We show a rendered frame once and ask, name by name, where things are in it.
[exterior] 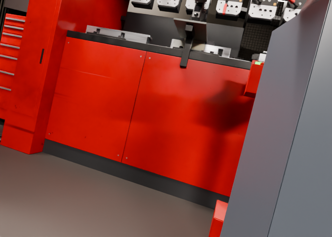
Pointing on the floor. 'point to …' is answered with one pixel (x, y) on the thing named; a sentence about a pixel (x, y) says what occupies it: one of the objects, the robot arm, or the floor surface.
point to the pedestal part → (218, 218)
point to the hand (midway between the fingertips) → (195, 34)
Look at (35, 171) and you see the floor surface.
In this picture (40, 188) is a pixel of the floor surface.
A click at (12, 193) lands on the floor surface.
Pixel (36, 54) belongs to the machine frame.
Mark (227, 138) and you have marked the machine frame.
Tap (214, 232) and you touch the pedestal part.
